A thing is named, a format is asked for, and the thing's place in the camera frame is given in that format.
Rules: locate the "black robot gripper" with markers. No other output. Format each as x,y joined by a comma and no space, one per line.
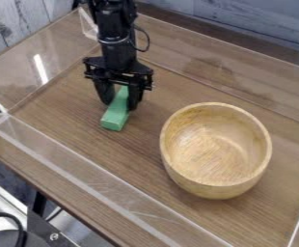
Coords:
117,68

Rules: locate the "green rectangular block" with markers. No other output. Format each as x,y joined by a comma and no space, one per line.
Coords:
116,114

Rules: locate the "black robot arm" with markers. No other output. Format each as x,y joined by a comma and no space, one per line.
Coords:
113,17

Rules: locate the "light wooden bowl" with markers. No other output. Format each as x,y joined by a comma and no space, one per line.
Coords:
216,149

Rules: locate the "black table leg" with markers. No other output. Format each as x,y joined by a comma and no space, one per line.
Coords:
39,204

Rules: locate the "clear acrylic tray enclosure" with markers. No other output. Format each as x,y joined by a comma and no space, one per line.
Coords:
105,175

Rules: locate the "grey metal bracket with screw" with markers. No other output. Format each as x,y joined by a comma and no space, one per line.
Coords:
41,234

